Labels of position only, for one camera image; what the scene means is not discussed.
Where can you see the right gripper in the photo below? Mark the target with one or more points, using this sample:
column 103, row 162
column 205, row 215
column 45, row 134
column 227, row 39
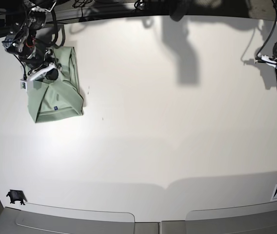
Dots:
column 39, row 60

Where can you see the green T-shirt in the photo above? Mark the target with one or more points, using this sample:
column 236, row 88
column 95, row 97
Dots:
column 59, row 99

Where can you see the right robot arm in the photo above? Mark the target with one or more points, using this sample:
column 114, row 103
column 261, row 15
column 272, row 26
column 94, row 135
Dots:
column 22, row 38

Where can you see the black table clamp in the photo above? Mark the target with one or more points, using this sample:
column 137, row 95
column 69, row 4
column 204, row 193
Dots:
column 16, row 196

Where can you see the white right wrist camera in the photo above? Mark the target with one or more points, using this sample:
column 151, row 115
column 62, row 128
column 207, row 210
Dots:
column 27, row 85

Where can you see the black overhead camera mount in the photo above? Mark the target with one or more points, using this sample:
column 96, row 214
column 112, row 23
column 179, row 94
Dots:
column 178, row 9

